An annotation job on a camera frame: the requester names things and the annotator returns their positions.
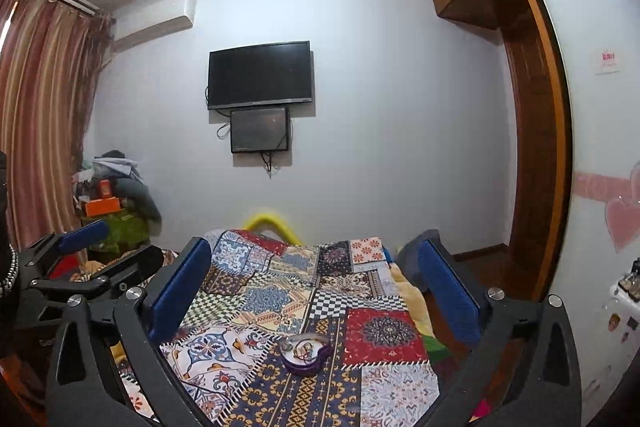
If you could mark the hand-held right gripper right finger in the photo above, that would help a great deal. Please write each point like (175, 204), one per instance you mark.
(445, 292)

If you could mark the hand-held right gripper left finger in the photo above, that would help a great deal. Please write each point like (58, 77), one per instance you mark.
(182, 287)

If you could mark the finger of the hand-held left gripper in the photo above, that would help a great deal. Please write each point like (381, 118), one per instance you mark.
(140, 262)
(82, 236)

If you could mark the purple heart-shaped jewelry box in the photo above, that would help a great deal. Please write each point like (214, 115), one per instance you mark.
(305, 368)

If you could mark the green box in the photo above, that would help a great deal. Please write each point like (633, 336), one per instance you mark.
(127, 229)

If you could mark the orange box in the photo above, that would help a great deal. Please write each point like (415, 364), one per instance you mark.
(102, 206)

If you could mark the grey bag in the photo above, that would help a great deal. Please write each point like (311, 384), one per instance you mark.
(410, 257)

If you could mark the pile of clothes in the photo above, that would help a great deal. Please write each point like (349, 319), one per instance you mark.
(132, 189)

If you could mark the patchwork printed blanket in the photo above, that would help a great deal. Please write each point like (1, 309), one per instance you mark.
(380, 332)

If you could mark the yellow foam tube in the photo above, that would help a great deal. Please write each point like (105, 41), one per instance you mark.
(270, 219)

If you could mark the striped red curtain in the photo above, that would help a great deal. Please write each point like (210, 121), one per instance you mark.
(45, 117)

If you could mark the wooden door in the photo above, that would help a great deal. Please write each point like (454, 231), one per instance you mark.
(530, 157)

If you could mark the white appliance with stickers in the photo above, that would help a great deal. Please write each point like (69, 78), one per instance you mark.
(610, 347)

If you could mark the pink band sticker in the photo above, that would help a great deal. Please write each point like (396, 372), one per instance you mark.
(592, 186)

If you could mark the pink heart stickers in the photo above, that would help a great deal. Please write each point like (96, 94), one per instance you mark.
(622, 222)

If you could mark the white air conditioner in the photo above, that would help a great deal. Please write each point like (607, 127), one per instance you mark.
(150, 32)

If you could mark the white sliding wardrobe door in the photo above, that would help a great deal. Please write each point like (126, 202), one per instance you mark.
(595, 122)

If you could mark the white paper note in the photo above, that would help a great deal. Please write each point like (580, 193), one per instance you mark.
(608, 62)

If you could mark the small black wall monitor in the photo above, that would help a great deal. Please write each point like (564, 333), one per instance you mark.
(260, 129)

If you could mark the black wall television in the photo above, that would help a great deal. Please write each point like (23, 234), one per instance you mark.
(260, 74)

